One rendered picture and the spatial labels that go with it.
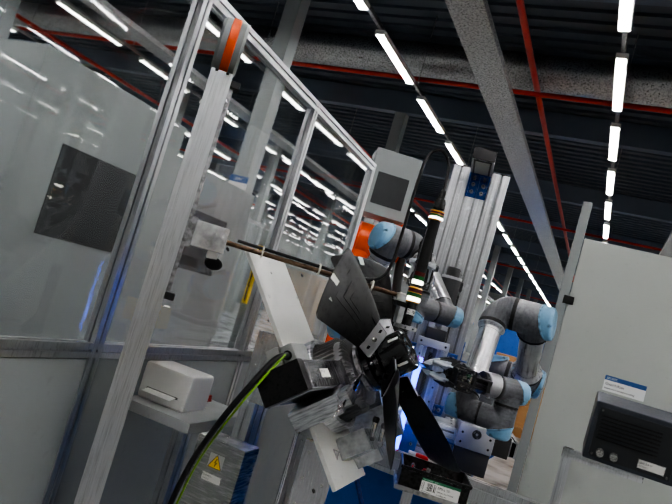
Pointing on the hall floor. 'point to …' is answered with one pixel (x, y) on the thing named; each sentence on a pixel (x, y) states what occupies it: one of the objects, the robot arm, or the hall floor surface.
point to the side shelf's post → (170, 467)
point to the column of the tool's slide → (153, 289)
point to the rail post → (291, 471)
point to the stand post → (249, 422)
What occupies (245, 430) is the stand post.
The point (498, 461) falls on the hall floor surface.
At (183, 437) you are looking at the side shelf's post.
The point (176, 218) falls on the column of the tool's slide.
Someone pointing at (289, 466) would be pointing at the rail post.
